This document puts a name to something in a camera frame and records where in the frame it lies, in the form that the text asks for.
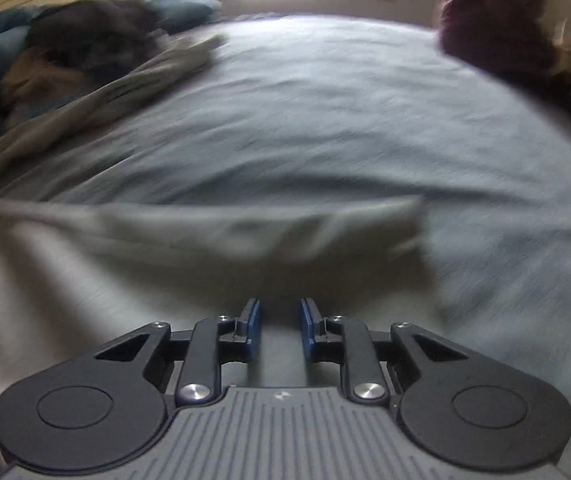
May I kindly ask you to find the grey bed blanket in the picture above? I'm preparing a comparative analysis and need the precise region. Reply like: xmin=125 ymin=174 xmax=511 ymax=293
xmin=0 ymin=12 xmax=571 ymax=480

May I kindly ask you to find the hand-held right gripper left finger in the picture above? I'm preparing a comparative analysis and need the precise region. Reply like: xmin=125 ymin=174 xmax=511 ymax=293
xmin=94 ymin=298 xmax=263 ymax=406

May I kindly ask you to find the grey hoodie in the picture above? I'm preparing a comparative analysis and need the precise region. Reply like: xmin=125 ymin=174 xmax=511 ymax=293
xmin=0 ymin=34 xmax=433 ymax=466

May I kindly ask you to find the dark jacket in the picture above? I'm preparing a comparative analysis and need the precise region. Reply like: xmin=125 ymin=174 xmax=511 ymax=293
xmin=25 ymin=0 xmax=161 ymax=71

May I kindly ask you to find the beige garment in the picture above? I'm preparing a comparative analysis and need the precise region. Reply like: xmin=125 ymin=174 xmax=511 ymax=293
xmin=0 ymin=52 xmax=91 ymax=106

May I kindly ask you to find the dark blue pillow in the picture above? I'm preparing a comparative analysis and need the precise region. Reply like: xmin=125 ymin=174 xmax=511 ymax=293
xmin=0 ymin=0 xmax=222 ymax=126

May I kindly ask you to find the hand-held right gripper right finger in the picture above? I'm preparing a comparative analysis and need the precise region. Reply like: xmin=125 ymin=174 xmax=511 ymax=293
xmin=299 ymin=297 xmax=469 ymax=406

